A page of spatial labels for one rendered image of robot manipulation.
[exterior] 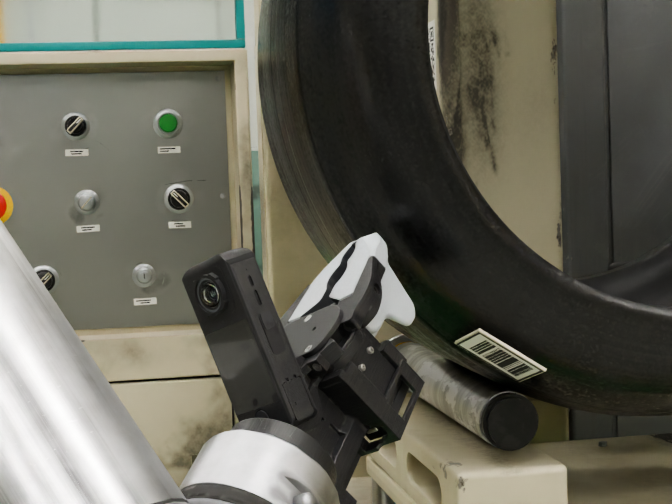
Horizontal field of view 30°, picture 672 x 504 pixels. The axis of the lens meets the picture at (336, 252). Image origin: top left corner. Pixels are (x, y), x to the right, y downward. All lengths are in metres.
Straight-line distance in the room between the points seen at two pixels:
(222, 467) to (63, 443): 0.21
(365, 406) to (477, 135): 0.60
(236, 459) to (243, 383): 0.07
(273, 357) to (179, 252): 0.94
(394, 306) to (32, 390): 0.38
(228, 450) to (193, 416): 0.94
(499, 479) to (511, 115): 0.49
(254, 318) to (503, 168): 0.64
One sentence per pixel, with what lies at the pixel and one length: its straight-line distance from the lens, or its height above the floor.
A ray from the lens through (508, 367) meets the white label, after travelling 0.95.
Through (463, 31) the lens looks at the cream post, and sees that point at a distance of 1.34.
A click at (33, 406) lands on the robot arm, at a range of 0.53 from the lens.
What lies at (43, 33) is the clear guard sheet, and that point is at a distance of 1.68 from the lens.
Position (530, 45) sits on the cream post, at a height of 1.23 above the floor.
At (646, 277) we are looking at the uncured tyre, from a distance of 1.27.
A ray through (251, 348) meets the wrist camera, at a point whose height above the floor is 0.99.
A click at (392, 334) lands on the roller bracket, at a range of 1.29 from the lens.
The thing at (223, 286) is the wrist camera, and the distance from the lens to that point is 0.75.
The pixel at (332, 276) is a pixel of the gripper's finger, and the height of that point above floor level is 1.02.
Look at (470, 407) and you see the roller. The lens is 1.00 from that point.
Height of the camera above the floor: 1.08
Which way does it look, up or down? 3 degrees down
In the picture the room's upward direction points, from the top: 2 degrees counter-clockwise
